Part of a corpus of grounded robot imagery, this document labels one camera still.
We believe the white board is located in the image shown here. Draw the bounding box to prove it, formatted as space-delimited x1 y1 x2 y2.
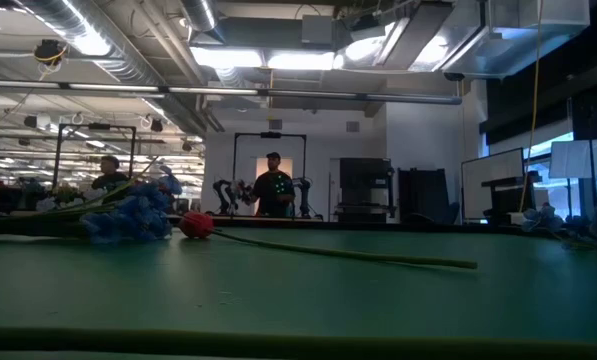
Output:
460 147 527 222

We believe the black panel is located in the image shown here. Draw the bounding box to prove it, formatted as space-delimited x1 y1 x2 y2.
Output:
397 167 452 225

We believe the spiral metal air duct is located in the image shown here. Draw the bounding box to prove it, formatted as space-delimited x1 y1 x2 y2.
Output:
22 0 209 136

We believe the ceiling light fixture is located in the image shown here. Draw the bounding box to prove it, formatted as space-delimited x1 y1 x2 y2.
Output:
190 47 337 71

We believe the person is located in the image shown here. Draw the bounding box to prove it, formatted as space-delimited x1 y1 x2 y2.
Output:
90 154 132 204
250 151 297 219

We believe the ceiling cable reel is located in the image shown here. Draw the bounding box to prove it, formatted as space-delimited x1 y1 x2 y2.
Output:
32 38 69 69

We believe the green table mat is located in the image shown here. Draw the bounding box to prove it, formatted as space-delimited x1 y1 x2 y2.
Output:
0 227 597 360

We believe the black equipment stand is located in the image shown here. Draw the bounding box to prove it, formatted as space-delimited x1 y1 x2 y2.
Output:
481 172 542 226

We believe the grey ceiling box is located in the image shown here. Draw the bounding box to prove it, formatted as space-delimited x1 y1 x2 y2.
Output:
301 14 334 46

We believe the white artificial flower bunch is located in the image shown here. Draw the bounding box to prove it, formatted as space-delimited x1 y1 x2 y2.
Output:
35 187 109 214

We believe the black rig frame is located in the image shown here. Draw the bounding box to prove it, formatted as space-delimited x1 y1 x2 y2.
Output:
231 131 309 219
52 122 138 194

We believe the yellow hanging cable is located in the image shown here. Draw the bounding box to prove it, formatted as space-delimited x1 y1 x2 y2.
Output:
518 0 544 214

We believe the horizontal metal pipe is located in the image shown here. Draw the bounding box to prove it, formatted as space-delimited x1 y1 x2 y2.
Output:
0 79 463 106

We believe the black cabinet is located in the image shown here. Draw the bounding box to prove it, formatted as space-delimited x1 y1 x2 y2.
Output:
337 157 397 224

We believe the blue artificial flower bunch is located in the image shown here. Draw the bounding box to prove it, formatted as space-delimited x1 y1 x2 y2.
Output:
0 164 185 246
521 202 597 253

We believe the red artificial tulip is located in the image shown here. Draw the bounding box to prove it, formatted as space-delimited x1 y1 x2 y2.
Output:
177 210 479 271

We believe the white sheet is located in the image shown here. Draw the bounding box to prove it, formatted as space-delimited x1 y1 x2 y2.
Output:
549 138 597 180

